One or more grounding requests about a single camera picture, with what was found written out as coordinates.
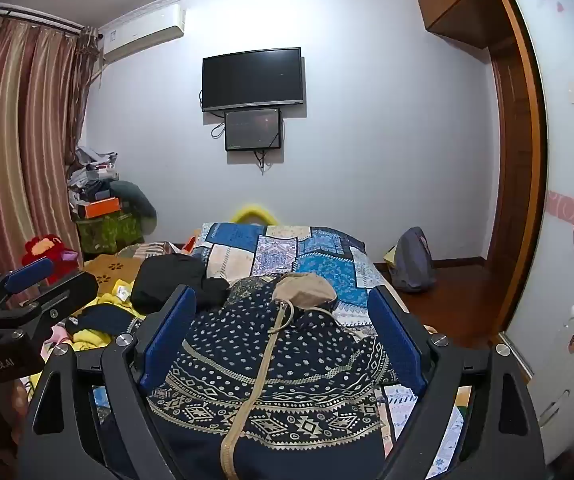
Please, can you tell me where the green patterned cloth cover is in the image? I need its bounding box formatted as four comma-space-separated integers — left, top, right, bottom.
76, 210, 144, 256

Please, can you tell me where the yellow foam ring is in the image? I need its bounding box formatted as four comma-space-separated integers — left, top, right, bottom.
230, 203, 281, 226

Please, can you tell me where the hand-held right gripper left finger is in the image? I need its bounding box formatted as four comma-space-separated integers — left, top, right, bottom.
17, 284, 199, 480

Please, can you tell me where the black monitor cable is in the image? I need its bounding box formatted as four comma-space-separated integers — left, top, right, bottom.
254, 147, 275, 176

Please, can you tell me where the brown wooden door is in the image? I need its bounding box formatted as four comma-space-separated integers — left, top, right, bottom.
487, 42, 535, 266

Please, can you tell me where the black television cable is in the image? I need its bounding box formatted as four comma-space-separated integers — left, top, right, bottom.
198, 89, 228, 140

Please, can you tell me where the striped beige cloth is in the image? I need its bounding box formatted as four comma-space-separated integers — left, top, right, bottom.
117, 241, 193, 261

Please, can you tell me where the dark navy cloth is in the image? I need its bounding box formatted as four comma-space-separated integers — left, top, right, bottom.
66, 304, 134, 337

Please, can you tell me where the wall-mounted black television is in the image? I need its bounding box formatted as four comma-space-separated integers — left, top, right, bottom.
202, 47, 303, 112

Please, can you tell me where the pile of clutter with boxes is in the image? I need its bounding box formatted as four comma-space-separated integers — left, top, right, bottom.
67, 146, 120, 208

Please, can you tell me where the small black wall monitor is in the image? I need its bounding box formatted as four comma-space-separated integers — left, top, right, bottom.
224, 108, 283, 152

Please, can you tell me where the blue patchwork blanket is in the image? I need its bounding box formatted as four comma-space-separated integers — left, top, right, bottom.
187, 222, 472, 480

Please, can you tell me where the red plush toy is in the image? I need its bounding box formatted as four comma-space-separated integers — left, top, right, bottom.
21, 232, 80, 286

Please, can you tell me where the pink cloth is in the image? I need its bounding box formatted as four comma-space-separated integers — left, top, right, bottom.
42, 322, 75, 356

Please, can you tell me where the white air conditioner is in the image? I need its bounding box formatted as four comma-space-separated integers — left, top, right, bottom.
98, 4, 186, 65

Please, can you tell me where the white curtain rail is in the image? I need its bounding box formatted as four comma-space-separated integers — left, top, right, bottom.
0, 2, 83, 31

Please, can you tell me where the orange box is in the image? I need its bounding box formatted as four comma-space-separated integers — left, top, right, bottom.
84, 197, 122, 218

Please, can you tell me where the wooden overhead cabinet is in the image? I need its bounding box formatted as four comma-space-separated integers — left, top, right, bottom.
414, 0, 518, 51

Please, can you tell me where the white sliding wardrobe door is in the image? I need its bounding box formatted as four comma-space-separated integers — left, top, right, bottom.
489, 0, 574, 466

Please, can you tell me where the navy patterned hooded garment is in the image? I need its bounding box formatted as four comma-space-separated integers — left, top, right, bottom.
102, 272, 400, 480

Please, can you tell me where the yellow printed cloth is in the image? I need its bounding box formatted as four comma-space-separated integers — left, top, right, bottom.
70, 287, 148, 353

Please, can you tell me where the striped red-brown curtain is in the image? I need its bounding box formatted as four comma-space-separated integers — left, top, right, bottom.
0, 12, 100, 306

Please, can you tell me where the mustard flowered cloth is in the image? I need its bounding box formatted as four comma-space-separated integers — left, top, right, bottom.
83, 254, 143, 293

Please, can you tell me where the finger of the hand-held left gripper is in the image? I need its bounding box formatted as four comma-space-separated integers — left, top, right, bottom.
0, 256, 54, 314
0, 270, 99, 337

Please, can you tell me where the dark green bundle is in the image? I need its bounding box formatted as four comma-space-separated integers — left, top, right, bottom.
110, 180, 158, 236

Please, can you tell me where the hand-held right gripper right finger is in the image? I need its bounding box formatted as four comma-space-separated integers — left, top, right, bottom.
367, 284, 550, 480

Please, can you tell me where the grey backpack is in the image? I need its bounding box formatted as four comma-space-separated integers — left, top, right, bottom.
388, 226, 438, 293

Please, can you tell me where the black garment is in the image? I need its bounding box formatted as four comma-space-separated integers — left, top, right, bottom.
130, 254, 230, 317

